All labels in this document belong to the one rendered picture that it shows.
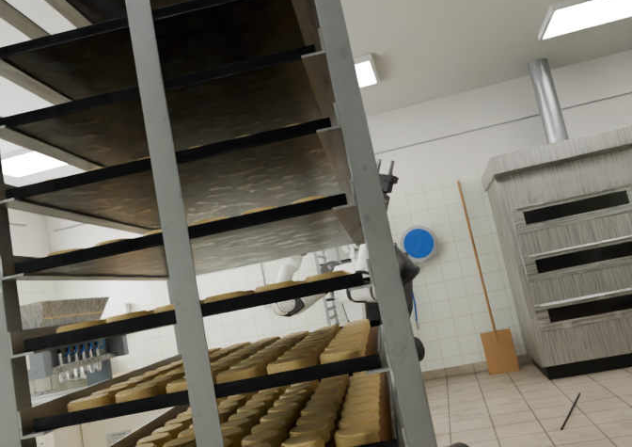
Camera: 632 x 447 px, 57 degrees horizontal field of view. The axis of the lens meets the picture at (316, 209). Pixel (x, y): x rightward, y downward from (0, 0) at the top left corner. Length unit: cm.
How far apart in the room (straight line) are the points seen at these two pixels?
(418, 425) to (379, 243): 19
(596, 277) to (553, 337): 65
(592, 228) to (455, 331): 186
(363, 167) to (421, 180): 599
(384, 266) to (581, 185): 514
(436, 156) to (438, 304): 163
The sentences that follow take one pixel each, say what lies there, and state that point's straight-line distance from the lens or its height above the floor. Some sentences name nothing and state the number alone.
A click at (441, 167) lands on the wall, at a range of 665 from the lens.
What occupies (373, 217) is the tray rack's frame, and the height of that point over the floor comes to 120.
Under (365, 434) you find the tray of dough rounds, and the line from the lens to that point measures 69.
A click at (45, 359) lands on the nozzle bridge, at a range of 258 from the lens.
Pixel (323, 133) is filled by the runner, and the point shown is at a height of 131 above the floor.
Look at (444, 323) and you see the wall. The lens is 658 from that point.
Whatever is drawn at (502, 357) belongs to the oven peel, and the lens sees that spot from 636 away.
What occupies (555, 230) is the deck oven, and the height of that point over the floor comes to 127.
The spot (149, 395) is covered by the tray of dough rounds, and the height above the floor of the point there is 105.
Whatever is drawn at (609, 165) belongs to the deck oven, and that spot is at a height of 174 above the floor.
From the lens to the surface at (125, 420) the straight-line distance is 266.
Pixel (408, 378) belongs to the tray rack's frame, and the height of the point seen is 102.
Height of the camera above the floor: 113
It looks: 8 degrees up
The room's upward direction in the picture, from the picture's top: 11 degrees counter-clockwise
